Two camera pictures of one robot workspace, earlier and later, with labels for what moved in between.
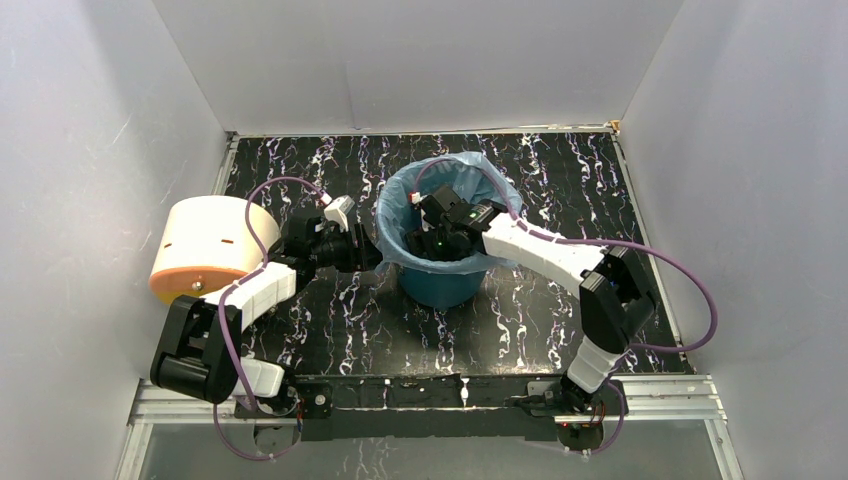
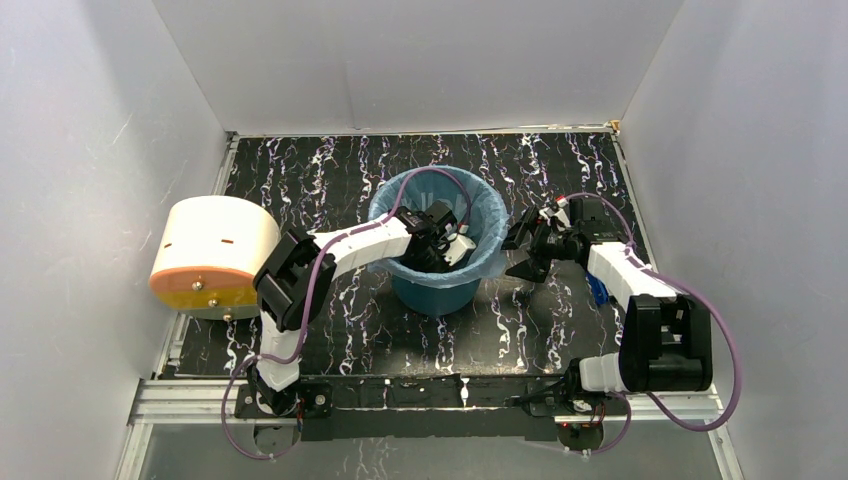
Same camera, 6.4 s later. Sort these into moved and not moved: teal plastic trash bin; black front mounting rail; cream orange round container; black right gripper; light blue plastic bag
Moved: black right gripper; light blue plastic bag; teal plastic trash bin
Not moved: black front mounting rail; cream orange round container
